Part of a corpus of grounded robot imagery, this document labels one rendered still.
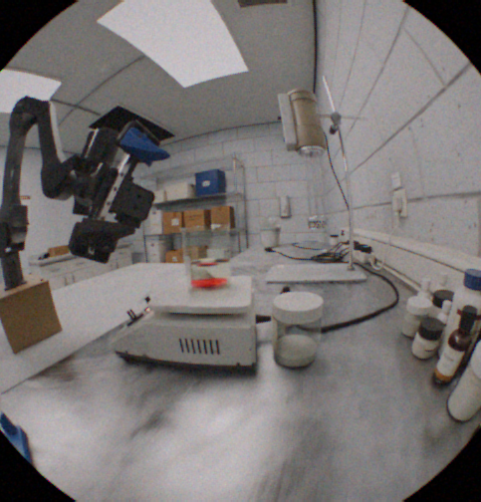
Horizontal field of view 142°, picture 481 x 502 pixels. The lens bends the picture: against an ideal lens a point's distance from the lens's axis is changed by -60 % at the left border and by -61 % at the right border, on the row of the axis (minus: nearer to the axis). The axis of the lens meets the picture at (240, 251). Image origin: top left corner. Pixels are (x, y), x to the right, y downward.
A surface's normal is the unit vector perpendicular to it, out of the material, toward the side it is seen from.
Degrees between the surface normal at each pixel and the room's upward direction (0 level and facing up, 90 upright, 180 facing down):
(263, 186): 90
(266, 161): 90
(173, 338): 90
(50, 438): 0
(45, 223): 90
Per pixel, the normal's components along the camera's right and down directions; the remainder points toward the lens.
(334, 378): -0.06, -0.99
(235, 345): -0.06, 0.15
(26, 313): 0.96, -0.02
